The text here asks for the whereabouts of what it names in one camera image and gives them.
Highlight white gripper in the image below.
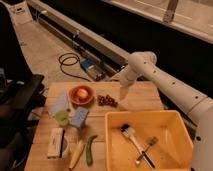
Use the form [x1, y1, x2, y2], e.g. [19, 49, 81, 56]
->
[119, 65, 139, 100]

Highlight red yellow apple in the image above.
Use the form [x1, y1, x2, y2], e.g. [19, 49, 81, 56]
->
[77, 88, 88, 100]

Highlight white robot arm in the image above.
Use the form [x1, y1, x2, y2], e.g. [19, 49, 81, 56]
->
[119, 51, 213, 171]

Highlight red bowl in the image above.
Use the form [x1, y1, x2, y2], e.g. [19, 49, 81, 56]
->
[68, 85, 94, 105]

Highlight purple grape bunch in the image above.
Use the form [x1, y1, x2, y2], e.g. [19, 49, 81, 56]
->
[97, 95, 118, 107]

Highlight blue sponge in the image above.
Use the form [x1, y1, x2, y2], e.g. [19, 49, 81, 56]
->
[70, 107, 89, 129]

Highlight clear plastic bag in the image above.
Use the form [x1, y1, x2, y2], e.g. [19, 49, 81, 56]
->
[48, 91, 70, 117]

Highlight green cup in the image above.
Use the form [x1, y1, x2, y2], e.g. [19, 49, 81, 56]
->
[55, 110, 68, 126]

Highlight yellow banana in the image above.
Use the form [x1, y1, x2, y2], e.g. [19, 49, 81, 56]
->
[69, 140, 85, 170]

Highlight green cucumber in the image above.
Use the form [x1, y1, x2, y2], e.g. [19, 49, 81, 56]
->
[86, 135, 98, 166]

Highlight yellow plastic bin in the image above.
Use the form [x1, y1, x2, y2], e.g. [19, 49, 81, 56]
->
[105, 110, 193, 171]

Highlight white box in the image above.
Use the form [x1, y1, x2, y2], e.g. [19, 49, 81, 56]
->
[47, 128, 64, 158]

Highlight black chair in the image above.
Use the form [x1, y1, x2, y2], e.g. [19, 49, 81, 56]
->
[0, 2, 46, 171]

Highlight white paper sheet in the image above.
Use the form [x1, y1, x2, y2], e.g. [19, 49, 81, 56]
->
[8, 1, 33, 26]

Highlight black cable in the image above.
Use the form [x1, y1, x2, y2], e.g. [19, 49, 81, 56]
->
[58, 52, 93, 82]

